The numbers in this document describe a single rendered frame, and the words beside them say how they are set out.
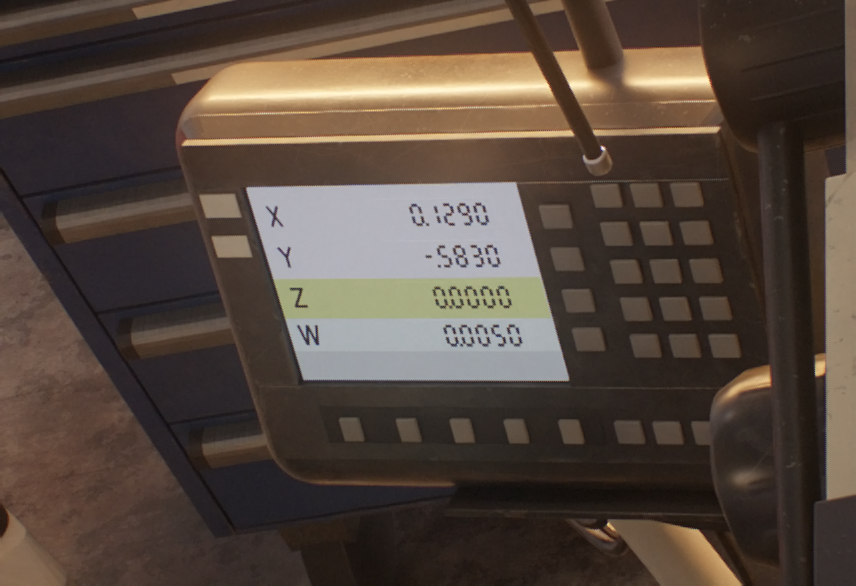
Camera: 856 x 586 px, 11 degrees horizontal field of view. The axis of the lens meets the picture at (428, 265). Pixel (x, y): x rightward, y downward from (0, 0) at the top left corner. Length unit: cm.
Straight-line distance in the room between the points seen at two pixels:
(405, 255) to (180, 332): 124
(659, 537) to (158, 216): 103
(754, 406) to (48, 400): 275
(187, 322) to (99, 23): 34
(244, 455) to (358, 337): 130
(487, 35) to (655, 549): 86
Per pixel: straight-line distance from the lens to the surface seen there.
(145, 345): 354
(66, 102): 334
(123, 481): 408
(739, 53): 143
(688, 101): 220
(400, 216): 228
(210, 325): 351
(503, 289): 228
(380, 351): 233
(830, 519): 119
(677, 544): 247
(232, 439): 362
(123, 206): 343
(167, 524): 402
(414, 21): 323
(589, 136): 161
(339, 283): 232
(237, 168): 231
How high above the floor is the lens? 277
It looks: 42 degrees down
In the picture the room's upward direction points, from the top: 29 degrees counter-clockwise
